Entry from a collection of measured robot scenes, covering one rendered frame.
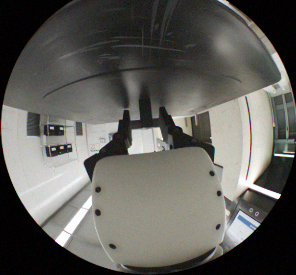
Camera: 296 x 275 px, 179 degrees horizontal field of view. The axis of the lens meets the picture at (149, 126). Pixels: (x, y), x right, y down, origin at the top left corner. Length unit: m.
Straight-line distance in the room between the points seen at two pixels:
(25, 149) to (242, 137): 3.04
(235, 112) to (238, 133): 0.08
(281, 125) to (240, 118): 0.96
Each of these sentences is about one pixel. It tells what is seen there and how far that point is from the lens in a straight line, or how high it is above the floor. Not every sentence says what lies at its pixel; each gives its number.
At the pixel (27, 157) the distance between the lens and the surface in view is 2.81.
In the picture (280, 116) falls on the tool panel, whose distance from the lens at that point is 1.31.
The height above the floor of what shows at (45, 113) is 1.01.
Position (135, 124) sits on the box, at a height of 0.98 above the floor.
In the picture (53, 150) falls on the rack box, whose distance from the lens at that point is 2.79.
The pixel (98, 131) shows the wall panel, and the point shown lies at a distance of 4.75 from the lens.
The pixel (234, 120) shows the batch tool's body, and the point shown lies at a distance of 0.44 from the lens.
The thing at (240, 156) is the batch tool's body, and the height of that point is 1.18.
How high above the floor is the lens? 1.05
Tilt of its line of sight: 3 degrees down
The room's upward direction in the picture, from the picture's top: 174 degrees clockwise
